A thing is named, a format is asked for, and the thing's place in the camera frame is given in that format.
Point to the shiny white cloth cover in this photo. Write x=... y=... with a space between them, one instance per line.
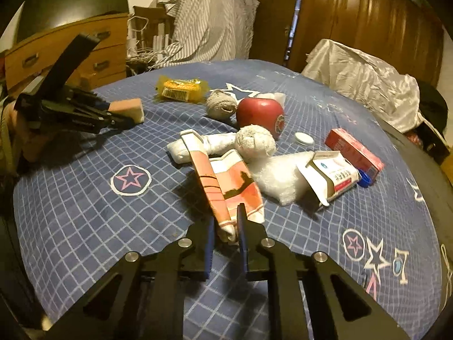
x=368 y=80

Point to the small white bottle cap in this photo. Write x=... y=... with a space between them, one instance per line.
x=303 y=138

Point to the white crumpled plastic wrap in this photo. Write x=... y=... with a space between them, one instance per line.
x=279 y=177

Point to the blue bottle cap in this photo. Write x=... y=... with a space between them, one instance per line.
x=364 y=179

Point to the grey rolled sock ball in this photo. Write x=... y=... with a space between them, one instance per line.
x=220 y=105

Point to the dark wooden wardrobe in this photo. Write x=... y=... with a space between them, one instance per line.
x=404 y=35

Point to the person's left hand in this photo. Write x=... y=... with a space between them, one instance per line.
x=31 y=144

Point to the wooden chest of drawers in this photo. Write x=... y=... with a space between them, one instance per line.
x=91 y=52

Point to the orange white torn carton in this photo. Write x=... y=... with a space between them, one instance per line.
x=227 y=182

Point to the wooden door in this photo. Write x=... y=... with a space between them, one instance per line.
x=271 y=30

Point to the red apple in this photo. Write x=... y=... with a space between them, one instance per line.
x=267 y=113

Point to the striped cloth cover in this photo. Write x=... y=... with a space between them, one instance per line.
x=208 y=30

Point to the black cloth pile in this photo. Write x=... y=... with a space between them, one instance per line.
x=433 y=106

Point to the white rolled cloth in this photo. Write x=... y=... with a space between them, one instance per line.
x=212 y=145

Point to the yellow snack wrapper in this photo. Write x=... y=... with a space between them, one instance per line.
x=183 y=90

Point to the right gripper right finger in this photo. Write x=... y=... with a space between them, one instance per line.
x=310 y=297

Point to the white rolled sock ball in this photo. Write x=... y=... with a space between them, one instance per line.
x=254 y=142

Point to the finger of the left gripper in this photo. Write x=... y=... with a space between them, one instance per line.
x=74 y=54
x=90 y=113

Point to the beige sponge block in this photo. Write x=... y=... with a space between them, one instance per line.
x=130 y=108

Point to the pink red carton box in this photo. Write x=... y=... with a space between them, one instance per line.
x=355 y=152

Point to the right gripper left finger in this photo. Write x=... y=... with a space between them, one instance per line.
x=142 y=297

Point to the black television screen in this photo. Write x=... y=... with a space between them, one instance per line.
x=42 y=15

